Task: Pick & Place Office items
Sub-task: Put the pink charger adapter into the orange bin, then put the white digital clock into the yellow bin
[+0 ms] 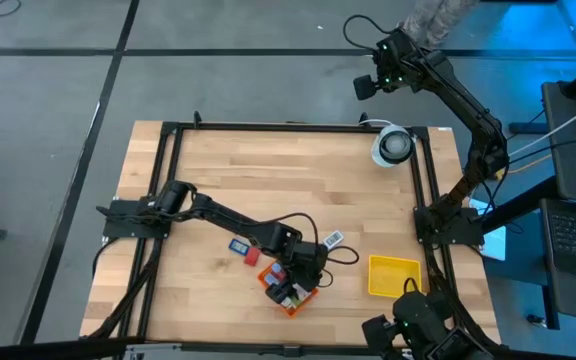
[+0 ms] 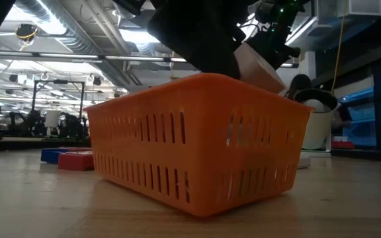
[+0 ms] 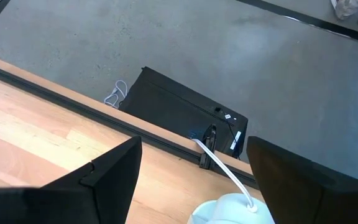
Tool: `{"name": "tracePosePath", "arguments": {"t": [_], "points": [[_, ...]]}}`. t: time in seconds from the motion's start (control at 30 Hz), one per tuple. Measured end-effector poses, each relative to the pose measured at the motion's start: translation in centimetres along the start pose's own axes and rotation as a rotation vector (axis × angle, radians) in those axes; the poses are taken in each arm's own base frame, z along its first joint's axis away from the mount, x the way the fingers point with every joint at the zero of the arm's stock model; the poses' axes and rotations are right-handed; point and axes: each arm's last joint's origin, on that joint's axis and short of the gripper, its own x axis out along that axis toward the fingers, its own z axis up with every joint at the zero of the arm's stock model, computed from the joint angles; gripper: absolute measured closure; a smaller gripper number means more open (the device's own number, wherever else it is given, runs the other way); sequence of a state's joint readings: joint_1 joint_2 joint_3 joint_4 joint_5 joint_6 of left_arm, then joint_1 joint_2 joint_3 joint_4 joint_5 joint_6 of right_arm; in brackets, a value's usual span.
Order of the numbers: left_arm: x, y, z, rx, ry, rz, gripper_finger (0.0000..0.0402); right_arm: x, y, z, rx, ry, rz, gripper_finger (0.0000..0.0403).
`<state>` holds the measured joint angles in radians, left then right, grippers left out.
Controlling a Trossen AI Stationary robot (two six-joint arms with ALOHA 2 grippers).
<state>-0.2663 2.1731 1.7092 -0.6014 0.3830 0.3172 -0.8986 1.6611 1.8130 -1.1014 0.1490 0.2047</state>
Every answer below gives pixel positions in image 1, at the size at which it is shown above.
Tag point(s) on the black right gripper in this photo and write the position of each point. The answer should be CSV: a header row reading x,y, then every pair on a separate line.
x,y
387,80

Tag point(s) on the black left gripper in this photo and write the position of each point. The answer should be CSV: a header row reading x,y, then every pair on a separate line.
x,y
308,262

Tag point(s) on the pink square charger block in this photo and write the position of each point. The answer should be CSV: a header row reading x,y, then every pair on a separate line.
x,y
300,294

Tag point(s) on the red wall charger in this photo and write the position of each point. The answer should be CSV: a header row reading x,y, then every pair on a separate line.
x,y
282,276

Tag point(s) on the orange plastic basket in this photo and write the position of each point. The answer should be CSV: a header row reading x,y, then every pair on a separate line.
x,y
304,307

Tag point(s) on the red box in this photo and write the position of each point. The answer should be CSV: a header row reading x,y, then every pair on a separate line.
x,y
253,257

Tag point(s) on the yellow plastic basket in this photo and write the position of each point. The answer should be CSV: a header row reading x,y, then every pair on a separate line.
x,y
393,275

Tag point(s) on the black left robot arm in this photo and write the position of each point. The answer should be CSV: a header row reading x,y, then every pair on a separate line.
x,y
228,220

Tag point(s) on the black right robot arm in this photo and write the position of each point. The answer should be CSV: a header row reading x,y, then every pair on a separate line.
x,y
468,115

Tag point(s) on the person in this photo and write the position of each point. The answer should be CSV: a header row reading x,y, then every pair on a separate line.
x,y
435,20

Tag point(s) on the white sheet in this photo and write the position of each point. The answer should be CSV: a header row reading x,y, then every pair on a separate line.
x,y
495,245

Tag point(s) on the dark grey desk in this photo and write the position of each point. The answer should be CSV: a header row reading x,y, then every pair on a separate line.
x,y
573,150

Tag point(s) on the black overhead crossbar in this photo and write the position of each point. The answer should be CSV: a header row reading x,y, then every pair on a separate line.
x,y
68,350

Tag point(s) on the small black floor object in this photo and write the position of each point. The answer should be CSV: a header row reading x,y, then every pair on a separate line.
x,y
535,320

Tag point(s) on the black frame clamp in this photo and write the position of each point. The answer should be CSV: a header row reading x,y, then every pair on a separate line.
x,y
363,119
197,119

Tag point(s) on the black table frame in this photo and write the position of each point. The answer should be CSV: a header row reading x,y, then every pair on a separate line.
x,y
288,126

